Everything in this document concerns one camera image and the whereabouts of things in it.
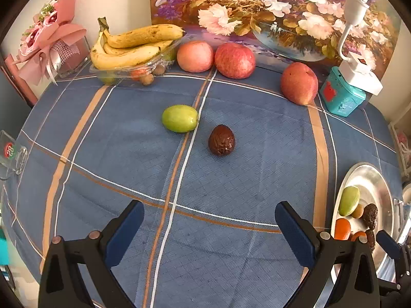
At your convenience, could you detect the orange tangerine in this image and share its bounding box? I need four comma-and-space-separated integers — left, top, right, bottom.
334, 218, 351, 240
350, 231, 367, 241

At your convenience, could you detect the brown longan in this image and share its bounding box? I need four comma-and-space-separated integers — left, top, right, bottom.
350, 204, 364, 219

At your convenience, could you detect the large green mango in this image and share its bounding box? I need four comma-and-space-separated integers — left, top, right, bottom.
339, 186, 360, 216

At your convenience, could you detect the round dark passion fruit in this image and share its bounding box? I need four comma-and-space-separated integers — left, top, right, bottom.
208, 124, 236, 157

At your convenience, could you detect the small green mango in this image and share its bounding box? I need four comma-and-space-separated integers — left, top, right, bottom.
162, 104, 199, 133

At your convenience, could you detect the smartphone on stand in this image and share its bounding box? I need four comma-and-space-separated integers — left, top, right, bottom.
396, 200, 410, 245

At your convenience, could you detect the silver metal plate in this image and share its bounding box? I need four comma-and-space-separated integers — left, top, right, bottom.
330, 162, 394, 276

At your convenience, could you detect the white shelf rack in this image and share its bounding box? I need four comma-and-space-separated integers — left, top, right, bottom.
389, 104, 410, 181

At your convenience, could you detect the glass mug red logo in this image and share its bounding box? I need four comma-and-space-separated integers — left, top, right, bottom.
1, 130, 28, 181

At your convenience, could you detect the blue plaid tablecloth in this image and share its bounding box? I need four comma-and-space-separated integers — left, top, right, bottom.
1, 68, 402, 307

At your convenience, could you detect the teal toy house box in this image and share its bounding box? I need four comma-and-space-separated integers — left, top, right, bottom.
320, 66, 366, 118

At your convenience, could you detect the red apple right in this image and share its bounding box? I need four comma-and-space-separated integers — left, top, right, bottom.
280, 62, 319, 106

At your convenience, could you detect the white lamp base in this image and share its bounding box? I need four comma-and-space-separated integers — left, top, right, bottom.
337, 0, 382, 96

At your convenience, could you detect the dark red apple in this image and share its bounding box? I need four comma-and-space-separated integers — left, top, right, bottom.
214, 42, 256, 79

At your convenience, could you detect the pale pink apple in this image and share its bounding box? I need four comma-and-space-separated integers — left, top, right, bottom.
177, 40, 214, 73

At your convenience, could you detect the clear plastic fruit tray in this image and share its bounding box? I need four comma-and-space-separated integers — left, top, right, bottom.
89, 40, 181, 85

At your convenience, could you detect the floral painting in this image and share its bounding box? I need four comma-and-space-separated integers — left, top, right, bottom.
151, 0, 400, 77

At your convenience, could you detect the pink flower bouquet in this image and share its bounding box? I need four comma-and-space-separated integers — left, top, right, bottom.
12, 0, 88, 85

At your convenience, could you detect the banana bunch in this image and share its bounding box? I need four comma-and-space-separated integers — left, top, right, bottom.
90, 17, 185, 70

